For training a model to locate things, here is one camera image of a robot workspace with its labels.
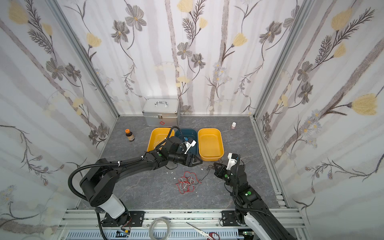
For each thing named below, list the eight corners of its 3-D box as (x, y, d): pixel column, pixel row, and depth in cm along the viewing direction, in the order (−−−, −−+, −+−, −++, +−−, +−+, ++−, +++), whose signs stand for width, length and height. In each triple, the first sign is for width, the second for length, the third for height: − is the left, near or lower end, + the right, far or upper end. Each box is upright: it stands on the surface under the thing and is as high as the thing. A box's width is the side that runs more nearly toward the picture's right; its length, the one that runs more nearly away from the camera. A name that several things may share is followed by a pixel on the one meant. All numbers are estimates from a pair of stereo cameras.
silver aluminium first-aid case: (147, 127, 115) (141, 112, 103) (151, 113, 126) (146, 98, 113) (179, 127, 115) (177, 112, 103) (180, 113, 126) (179, 98, 113)
